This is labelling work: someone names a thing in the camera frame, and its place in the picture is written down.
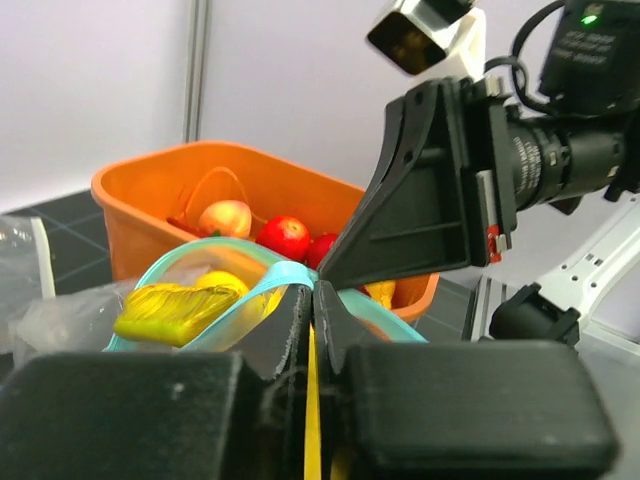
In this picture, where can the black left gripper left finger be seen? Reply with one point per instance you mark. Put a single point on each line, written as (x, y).
(233, 415)

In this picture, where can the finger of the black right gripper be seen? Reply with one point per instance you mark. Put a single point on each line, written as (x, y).
(411, 220)

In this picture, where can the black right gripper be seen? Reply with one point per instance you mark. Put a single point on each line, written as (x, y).
(573, 130)

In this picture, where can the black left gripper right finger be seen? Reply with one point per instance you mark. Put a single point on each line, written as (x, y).
(392, 406)

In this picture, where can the yellow toy banana bunch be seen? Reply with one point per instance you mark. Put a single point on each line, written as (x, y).
(175, 315)

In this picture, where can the clear blue-zip bag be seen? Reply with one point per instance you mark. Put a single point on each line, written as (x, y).
(261, 270)

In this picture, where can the red toy lobster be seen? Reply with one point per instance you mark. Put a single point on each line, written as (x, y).
(195, 231)

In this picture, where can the clear polka dot bag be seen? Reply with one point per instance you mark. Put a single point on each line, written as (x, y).
(26, 270)

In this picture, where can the red toy apple lower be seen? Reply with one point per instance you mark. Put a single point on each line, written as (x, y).
(318, 249)

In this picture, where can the red toy apple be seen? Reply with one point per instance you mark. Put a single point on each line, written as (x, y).
(318, 249)
(287, 236)

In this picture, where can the red toy apple upper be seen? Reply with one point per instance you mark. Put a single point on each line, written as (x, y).
(287, 236)

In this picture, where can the toy peach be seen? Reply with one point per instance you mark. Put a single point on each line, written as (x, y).
(231, 218)

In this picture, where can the orange plastic bin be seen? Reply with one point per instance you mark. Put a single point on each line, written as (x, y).
(139, 194)

